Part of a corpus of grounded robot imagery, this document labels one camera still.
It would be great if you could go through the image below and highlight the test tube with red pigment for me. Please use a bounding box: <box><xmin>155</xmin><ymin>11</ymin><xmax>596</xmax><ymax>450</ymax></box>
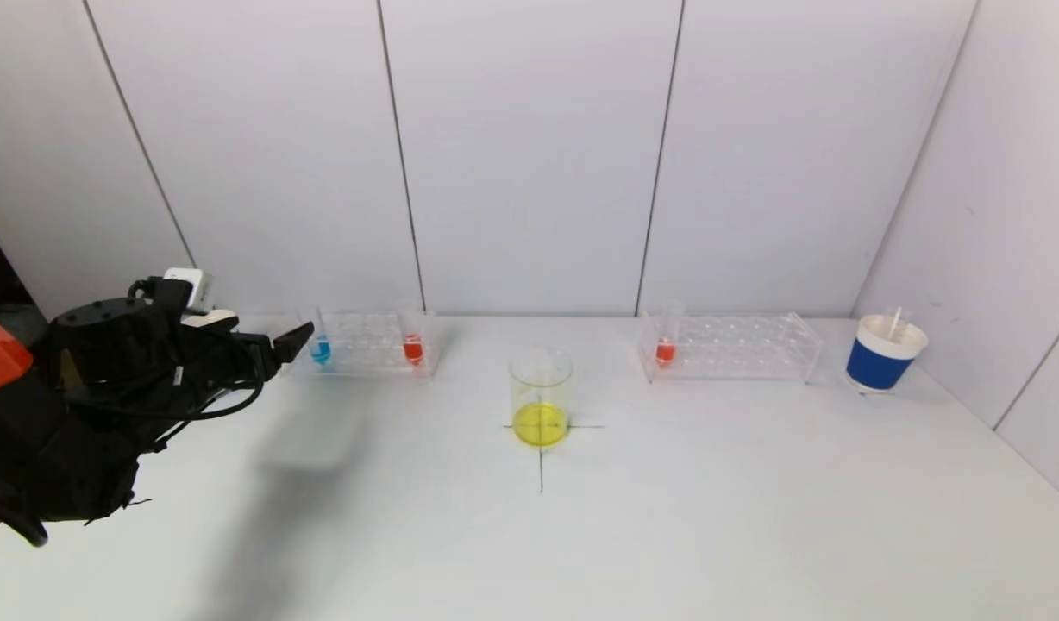
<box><xmin>400</xmin><ymin>302</ymin><xmax>427</xmax><ymax>367</ymax></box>
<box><xmin>655</xmin><ymin>298</ymin><xmax>687</xmax><ymax>369</ymax></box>

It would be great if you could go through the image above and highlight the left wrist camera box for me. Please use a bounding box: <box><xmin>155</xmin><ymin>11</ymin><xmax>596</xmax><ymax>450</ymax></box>
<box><xmin>163</xmin><ymin>267</ymin><xmax>213</xmax><ymax>313</ymax></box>

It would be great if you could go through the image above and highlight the clear glass beaker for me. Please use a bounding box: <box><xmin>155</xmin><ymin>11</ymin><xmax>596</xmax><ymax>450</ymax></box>
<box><xmin>508</xmin><ymin>347</ymin><xmax>574</xmax><ymax>448</ymax></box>

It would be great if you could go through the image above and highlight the clear acrylic test tube rack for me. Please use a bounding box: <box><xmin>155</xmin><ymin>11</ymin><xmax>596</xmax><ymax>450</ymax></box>
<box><xmin>279</xmin><ymin>309</ymin><xmax>440</xmax><ymax>379</ymax></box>
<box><xmin>638</xmin><ymin>310</ymin><xmax>822</xmax><ymax>383</ymax></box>

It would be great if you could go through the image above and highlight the black looped camera cable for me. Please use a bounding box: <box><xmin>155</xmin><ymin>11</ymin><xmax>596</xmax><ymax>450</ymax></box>
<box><xmin>64</xmin><ymin>371</ymin><xmax>265</xmax><ymax>425</ymax></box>

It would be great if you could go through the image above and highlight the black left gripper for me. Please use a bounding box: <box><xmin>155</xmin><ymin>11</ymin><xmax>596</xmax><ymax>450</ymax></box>
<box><xmin>185</xmin><ymin>321</ymin><xmax>315</xmax><ymax>393</ymax></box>

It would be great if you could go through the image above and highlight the test tube with blue pigment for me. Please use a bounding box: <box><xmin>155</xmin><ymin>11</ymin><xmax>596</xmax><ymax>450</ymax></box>
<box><xmin>305</xmin><ymin>302</ymin><xmax>333</xmax><ymax>365</ymax></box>

